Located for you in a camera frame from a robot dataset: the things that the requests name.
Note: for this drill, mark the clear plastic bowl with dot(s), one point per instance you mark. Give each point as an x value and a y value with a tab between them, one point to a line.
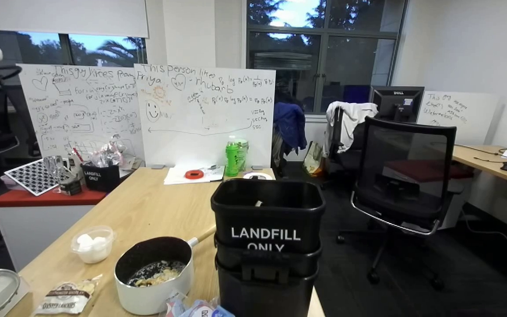
95	255

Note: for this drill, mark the clear plastic jar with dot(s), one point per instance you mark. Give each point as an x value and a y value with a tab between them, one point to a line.
244	154

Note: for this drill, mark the white tape roll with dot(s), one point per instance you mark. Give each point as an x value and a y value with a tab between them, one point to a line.
258	176

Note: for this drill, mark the green plastic bottle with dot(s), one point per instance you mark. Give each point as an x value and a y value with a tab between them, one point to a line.
232	158

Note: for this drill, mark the blue jacket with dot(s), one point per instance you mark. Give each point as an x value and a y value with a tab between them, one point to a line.
289	123

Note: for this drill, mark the whiteboard with smiley drawing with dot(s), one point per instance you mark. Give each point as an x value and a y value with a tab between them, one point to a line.
209	132

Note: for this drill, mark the shopping bag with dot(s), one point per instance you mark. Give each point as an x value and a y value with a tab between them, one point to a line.
313	159

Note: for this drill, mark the red tape roll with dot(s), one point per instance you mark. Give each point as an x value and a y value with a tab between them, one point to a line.
194	175

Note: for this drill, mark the sheets of white paper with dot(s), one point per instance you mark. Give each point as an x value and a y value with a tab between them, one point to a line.
176	176

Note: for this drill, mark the office chair under white jacket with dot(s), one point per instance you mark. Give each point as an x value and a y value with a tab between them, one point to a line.
343	158

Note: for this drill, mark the white jacket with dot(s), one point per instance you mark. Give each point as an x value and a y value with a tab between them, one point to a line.
350	119

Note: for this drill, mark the stack of black bins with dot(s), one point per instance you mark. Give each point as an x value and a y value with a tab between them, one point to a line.
266	273

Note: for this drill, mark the large dark framed window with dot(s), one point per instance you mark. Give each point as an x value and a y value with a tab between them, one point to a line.
324	53

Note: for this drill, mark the crumpled clear plastic bags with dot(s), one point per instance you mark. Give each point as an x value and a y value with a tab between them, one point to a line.
106	154

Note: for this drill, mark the food scraps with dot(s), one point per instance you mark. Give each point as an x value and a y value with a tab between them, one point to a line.
159	274

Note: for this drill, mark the black mesh office chair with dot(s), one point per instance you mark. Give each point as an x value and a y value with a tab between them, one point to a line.
405	176

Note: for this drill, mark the small black bin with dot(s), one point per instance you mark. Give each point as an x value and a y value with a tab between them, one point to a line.
101	178

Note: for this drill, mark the black computer monitor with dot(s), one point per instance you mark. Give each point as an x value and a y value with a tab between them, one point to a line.
396	103

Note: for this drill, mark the blue and white packet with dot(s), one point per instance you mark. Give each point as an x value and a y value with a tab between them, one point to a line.
200	310

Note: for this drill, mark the white round object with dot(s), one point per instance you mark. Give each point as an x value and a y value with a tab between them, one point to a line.
84	241
99	243

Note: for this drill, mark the whiteboard with heart drawing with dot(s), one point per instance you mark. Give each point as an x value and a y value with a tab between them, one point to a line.
82	110

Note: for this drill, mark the small black box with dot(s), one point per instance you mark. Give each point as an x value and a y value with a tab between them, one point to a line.
70	186

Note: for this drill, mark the clear drinking glass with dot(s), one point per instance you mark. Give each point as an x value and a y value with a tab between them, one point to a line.
53	169

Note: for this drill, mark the cabinet with maroon top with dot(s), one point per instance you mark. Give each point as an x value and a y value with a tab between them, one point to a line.
456	198

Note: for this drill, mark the small whiteboard on desk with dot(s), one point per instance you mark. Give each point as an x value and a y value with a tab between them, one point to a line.
460	116

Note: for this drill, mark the checkerboard calibration board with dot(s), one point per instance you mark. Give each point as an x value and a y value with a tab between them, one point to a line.
31	177

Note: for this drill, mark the white cabinet with red top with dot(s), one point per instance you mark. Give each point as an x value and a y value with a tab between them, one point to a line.
33	220

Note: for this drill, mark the clear snack packet brown label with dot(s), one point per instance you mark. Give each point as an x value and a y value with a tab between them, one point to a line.
66	297

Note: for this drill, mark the wooden desk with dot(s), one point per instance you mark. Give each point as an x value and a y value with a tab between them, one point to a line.
486	165

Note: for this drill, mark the window with roller blind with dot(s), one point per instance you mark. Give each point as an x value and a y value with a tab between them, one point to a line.
60	17

